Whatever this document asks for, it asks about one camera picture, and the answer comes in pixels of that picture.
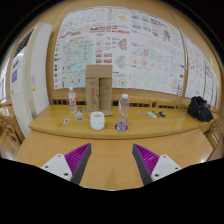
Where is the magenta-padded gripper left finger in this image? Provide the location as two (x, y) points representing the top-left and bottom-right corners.
(40, 142), (92, 186)

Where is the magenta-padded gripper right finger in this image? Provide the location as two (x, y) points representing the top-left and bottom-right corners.
(132, 143), (183, 186)

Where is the clear plastic water bottle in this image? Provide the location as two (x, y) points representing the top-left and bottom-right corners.
(116, 93), (131, 132)

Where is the white ceramic mug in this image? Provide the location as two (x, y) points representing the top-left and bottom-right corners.
(89, 111), (106, 131)

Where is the flat round red coaster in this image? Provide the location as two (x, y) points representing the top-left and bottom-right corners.
(114, 123), (129, 132)

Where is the red-labelled clear plastic bottle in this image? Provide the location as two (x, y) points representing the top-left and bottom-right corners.
(67, 86), (78, 114)

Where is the black bag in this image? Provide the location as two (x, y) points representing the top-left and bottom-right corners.
(186, 95), (215, 123)

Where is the group of wooden chairs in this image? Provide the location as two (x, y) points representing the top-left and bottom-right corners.
(0, 111), (25, 158)

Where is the brown cardboard box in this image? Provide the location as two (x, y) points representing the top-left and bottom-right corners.
(84, 64), (114, 117)

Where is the window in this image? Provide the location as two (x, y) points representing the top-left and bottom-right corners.
(0, 56), (11, 101)

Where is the narrow printed wall poster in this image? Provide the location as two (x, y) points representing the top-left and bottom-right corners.
(181, 33), (222, 108)

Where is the large printed wall poster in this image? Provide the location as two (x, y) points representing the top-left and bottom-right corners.
(53, 5), (186, 98)

